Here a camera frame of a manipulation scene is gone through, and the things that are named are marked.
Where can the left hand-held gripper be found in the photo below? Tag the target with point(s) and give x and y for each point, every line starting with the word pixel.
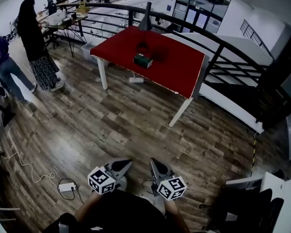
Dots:
pixel 102 181

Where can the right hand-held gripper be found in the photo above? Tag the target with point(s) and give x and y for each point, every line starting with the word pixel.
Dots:
pixel 171 188

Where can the green container box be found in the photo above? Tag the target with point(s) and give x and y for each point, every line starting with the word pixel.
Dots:
pixel 143 60

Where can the small pale packet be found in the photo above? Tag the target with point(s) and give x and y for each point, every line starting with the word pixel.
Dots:
pixel 141 55

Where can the person's right forearm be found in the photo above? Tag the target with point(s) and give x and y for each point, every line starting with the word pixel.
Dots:
pixel 175 215

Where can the person's left forearm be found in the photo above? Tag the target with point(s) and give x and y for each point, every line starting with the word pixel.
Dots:
pixel 87 206

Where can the person's black clothing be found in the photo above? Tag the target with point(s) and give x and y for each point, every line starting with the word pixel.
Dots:
pixel 118 213

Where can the white power strip with plug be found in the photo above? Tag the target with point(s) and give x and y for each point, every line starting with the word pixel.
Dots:
pixel 67 187

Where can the yellow black hazard strip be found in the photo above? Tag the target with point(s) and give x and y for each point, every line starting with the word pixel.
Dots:
pixel 254 154

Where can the red topped white table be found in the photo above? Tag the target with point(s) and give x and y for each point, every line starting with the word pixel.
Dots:
pixel 160 64

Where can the white cabinet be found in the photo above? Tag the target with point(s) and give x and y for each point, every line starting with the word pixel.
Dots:
pixel 276 186

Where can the clear plastic storage bin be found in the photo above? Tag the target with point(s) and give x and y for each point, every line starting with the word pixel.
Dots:
pixel 87 50

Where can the black curved metal railing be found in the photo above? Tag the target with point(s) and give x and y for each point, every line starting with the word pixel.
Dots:
pixel 208 47

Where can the black desk lamp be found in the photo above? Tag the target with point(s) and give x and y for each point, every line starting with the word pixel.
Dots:
pixel 145 23

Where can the wooden desk with black legs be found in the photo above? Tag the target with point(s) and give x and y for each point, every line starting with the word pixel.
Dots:
pixel 63 27

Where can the glass double door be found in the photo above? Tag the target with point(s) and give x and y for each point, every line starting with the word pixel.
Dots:
pixel 196 17

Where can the yellow cardboard box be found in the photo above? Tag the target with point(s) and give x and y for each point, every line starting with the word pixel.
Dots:
pixel 82 8

